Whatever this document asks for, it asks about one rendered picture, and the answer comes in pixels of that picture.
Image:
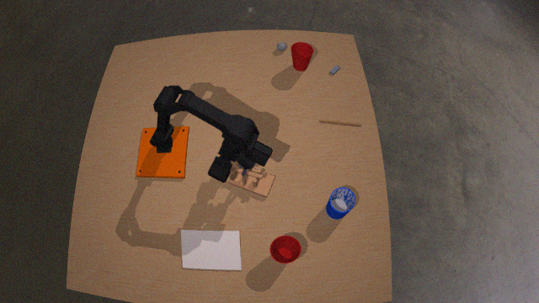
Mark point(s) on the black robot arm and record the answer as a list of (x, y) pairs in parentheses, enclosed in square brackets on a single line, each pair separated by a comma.
[(241, 134)]

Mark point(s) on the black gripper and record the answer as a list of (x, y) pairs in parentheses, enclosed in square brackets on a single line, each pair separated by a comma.
[(221, 167)]

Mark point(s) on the blue cup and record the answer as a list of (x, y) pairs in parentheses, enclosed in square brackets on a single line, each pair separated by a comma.
[(340, 203)]

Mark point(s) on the white flat rectangular sheet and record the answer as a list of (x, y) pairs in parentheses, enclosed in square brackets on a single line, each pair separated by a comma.
[(211, 250)]

